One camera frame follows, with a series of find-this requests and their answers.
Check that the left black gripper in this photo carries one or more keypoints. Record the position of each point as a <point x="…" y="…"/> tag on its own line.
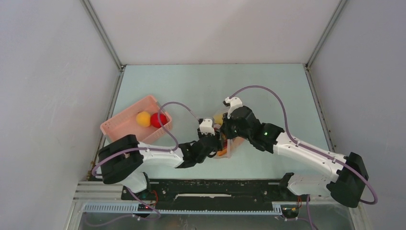
<point x="217" y="134"/>

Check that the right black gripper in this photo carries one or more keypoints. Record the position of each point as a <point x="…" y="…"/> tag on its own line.
<point x="225" y="127"/>

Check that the clear zip top bag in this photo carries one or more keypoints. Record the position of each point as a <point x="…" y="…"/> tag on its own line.
<point x="229" y="145"/>

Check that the fake red apple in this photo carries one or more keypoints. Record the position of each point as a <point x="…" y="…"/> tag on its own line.
<point x="158" y="120"/>

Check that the fake orange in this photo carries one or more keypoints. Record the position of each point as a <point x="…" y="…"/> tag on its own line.
<point x="143" y="119"/>

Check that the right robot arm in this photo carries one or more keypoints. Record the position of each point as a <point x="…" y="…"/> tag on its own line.
<point x="342" y="177"/>

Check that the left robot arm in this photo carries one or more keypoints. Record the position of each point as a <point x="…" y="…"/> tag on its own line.
<point x="122" y="161"/>

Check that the pink plastic basket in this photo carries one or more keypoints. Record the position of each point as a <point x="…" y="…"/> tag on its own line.
<point x="124" y="123"/>

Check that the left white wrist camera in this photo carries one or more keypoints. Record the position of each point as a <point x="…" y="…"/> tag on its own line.
<point x="206" y="126"/>

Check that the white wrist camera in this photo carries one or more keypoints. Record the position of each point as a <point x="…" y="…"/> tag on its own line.
<point x="233" y="103"/>
<point x="206" y="126"/>

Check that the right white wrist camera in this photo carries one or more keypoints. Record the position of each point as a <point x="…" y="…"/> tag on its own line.
<point x="233" y="103"/>

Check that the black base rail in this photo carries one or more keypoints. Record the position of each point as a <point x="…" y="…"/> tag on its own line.
<point x="217" y="195"/>

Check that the right aluminium frame post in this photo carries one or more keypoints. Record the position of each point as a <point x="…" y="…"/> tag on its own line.
<point x="326" y="32"/>

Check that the aluminium frame post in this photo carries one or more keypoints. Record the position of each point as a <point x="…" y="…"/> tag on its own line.
<point x="89" y="8"/>
<point x="326" y="32"/>

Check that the left aluminium frame post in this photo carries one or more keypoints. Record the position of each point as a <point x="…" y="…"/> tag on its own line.
<point x="89" y="8"/>

